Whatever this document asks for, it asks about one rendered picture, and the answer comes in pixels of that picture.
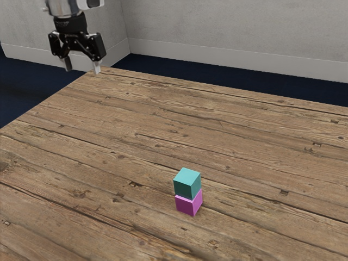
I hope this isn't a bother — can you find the teal cube block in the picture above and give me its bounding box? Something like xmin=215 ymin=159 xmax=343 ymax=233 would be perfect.
xmin=172 ymin=167 xmax=202 ymax=200

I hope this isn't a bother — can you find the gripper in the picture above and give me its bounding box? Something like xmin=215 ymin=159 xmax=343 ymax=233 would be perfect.
xmin=48 ymin=13 xmax=107 ymax=75

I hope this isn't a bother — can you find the magenta cube block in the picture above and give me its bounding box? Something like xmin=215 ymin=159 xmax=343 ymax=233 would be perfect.
xmin=174 ymin=188 xmax=204 ymax=218

